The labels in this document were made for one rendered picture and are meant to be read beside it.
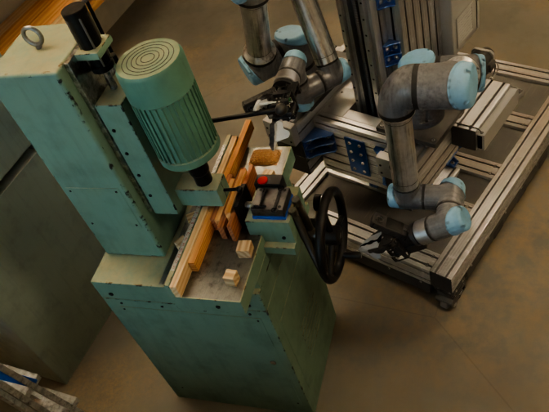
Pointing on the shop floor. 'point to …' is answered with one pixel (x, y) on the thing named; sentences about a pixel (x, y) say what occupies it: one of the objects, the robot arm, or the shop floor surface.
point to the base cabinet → (243, 342)
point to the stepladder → (55, 400)
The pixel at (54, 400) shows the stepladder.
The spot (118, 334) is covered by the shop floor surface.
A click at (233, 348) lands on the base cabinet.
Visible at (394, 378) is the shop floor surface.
